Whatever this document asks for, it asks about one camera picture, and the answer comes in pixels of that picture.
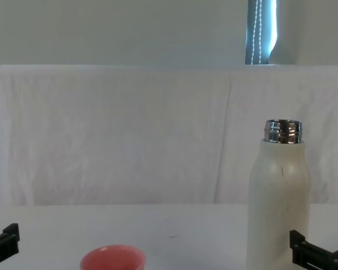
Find cream vacuum bottle steel neck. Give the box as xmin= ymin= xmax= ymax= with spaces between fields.
xmin=246 ymin=119 xmax=312 ymax=270

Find pink cup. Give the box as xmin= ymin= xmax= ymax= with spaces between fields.
xmin=79 ymin=244 xmax=146 ymax=270

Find white table cloth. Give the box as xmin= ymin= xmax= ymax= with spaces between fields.
xmin=0 ymin=204 xmax=338 ymax=270

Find white draped cloth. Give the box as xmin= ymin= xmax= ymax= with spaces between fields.
xmin=0 ymin=64 xmax=338 ymax=206

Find white curtain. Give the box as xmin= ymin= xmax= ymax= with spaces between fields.
xmin=269 ymin=0 xmax=338 ymax=66
xmin=0 ymin=0 xmax=249 ymax=67

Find white bead cord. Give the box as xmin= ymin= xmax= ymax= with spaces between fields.
xmin=250 ymin=0 xmax=258 ymax=65
xmin=258 ymin=0 xmax=263 ymax=65

